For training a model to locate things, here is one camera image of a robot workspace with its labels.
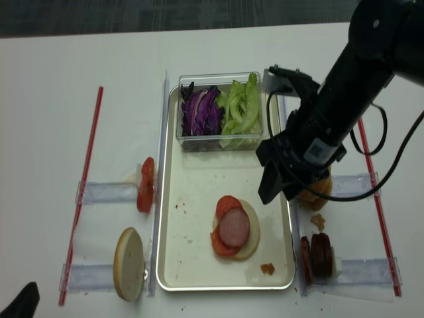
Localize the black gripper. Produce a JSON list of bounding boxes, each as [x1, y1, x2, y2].
[[256, 111, 347, 205]]

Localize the pink sausage patty slice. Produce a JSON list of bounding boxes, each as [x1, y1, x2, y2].
[[219, 208, 250, 248]]

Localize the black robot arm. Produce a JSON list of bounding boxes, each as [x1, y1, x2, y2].
[[256, 1, 423, 204]]

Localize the bread crumb on table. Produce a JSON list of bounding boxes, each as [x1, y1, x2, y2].
[[310, 213, 325, 233]]

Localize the upper tomato slice on tray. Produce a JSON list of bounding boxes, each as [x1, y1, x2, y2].
[[215, 195, 243, 225]]

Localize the tomato slice on tray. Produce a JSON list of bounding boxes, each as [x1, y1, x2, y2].
[[210, 227, 240, 257], [215, 195, 243, 225]]

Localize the dark sausage slices stack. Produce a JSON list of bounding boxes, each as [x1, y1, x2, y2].
[[311, 233, 333, 279]]

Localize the green lettuce leaves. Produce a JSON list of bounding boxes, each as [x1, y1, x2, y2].
[[215, 72, 262, 150]]

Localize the bread crumb on tray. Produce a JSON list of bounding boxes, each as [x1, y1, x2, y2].
[[260, 263, 275, 276]]

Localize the lower tomato slice on tray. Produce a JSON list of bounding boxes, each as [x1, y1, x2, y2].
[[210, 227, 240, 257]]

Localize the upper standing tomato slice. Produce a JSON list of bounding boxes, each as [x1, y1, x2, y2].
[[141, 156, 155, 181]]

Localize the standing tomato slice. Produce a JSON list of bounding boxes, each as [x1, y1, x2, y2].
[[136, 178, 154, 213], [141, 156, 155, 181]]

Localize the lower standing tomato slice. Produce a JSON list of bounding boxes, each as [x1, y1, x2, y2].
[[136, 178, 154, 213]]

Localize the brown bun behind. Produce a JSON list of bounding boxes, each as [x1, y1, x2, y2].
[[297, 194, 328, 211]]

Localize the brown bun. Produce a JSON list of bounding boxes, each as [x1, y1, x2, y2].
[[297, 167, 331, 202], [297, 194, 328, 211]]

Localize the brown bun top front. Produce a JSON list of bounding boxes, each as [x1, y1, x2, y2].
[[297, 167, 331, 202]]

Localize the upper right clear holder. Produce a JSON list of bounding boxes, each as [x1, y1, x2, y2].
[[331, 173, 380, 197]]

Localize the clear holder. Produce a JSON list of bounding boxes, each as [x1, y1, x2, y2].
[[331, 173, 380, 197], [334, 258, 402, 286], [59, 264, 115, 292], [75, 182, 138, 205]]

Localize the white bun slice on tray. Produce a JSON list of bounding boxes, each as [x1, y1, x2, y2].
[[213, 199, 260, 261]]

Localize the dark sausage slice left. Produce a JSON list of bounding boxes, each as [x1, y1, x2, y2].
[[300, 236, 314, 285]]

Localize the white rectangular metal tray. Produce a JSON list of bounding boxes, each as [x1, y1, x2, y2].
[[156, 88, 295, 292]]

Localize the white block behind sausages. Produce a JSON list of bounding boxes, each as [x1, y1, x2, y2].
[[331, 256, 342, 279]]

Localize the clear plastic salad container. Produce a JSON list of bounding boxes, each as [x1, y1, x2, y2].
[[176, 72, 265, 152]]

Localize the purple cabbage leaves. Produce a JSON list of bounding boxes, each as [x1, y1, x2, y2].
[[180, 82, 224, 136]]

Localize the lower right clear holder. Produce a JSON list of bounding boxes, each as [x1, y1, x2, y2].
[[334, 258, 402, 286]]

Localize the white block behind tomatoes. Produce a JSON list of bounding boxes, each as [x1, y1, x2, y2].
[[133, 164, 142, 187]]

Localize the right red strip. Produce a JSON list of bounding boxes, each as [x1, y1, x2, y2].
[[358, 118, 402, 297]]

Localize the red strip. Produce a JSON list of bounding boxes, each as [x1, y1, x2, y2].
[[58, 86, 104, 307], [358, 118, 402, 297]]

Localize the standing white bun half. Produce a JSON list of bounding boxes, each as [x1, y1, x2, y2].
[[113, 227, 144, 302]]

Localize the upper left clear holder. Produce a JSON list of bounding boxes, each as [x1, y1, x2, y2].
[[75, 182, 138, 205]]

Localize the left red strip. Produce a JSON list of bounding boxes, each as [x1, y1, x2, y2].
[[58, 86, 104, 307]]

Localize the lower left clear holder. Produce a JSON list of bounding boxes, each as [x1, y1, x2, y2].
[[59, 264, 115, 292]]

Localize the black object bottom left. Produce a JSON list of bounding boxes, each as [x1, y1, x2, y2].
[[1, 282, 40, 318]]

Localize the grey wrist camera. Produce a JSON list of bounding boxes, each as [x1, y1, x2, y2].
[[262, 65, 319, 99]]

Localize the left clear vertical rail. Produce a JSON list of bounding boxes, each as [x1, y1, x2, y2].
[[146, 70, 170, 297]]

